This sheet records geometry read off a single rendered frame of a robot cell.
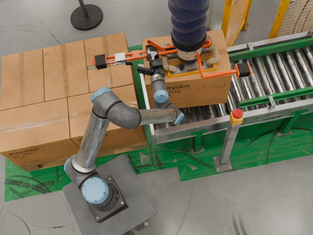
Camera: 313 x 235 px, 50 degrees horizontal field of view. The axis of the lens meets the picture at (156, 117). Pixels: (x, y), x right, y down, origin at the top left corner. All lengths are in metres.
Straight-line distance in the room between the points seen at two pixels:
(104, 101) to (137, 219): 0.96
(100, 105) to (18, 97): 1.61
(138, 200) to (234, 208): 1.06
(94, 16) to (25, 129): 1.80
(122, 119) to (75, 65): 1.62
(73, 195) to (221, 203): 1.33
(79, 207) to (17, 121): 1.04
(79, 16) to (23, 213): 2.32
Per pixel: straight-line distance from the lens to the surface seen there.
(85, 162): 2.03
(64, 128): 2.91
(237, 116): 2.25
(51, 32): 4.30
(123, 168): 2.43
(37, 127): 3.00
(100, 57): 2.31
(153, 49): 2.29
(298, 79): 3.09
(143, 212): 2.34
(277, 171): 3.28
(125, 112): 1.66
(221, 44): 2.49
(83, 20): 4.25
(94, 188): 2.05
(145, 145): 3.21
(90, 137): 1.87
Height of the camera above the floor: 3.04
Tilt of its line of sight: 64 degrees down
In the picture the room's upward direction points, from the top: 10 degrees counter-clockwise
